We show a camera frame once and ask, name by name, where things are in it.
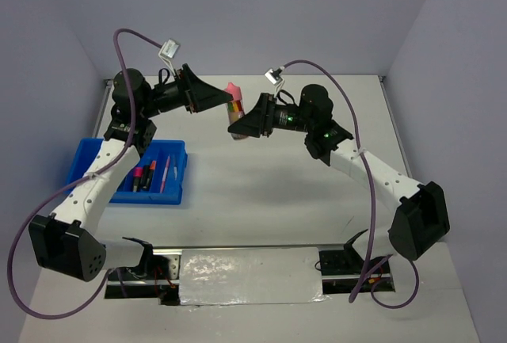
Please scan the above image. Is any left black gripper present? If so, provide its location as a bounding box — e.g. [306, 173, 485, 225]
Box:
[140, 64, 233, 120]

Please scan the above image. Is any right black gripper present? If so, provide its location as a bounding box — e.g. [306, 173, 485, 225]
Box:
[228, 93, 313, 138]

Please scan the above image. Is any clear case of coloured pens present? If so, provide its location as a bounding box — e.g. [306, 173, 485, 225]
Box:
[225, 82, 245, 124]

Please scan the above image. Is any grey black pen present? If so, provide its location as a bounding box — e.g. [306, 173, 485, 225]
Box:
[170, 154, 177, 181]

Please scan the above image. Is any orange cap black highlighter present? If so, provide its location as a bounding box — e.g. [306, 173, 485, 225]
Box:
[147, 160, 157, 191]

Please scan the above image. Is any pink cap black highlighter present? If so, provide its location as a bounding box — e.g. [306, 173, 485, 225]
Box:
[132, 166, 143, 192]

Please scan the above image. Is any orange-red pen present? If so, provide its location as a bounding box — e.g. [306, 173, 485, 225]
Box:
[159, 155, 171, 193]

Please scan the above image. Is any blue cap black highlighter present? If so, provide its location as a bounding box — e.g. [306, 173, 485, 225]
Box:
[137, 165, 151, 192]

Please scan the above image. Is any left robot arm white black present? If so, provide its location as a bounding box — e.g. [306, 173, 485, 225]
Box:
[29, 65, 233, 282]

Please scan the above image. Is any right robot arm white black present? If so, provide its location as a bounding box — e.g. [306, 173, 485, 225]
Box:
[228, 84, 450, 261]

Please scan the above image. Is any blue plastic compartment tray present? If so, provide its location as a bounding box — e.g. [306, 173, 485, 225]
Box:
[65, 139, 188, 205]

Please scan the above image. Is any silver foil panel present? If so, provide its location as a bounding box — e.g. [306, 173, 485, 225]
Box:
[179, 247, 325, 306]

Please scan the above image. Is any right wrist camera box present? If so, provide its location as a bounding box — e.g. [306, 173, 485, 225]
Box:
[265, 66, 285, 94]

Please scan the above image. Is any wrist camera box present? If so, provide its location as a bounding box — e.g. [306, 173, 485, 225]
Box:
[265, 66, 285, 94]
[158, 39, 180, 72]

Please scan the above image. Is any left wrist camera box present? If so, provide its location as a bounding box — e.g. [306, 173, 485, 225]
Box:
[158, 39, 180, 72]

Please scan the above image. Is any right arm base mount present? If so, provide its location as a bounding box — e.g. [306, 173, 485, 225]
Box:
[314, 230, 395, 295]

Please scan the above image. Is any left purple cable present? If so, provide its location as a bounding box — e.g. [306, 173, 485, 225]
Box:
[6, 28, 164, 320]

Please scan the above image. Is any purple cable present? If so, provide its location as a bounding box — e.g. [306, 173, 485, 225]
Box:
[6, 28, 164, 320]
[281, 59, 420, 309]

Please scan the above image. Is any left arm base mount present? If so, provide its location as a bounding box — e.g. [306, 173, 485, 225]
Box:
[105, 237, 181, 306]

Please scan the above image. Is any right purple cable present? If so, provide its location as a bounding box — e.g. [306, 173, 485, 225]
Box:
[281, 59, 420, 309]

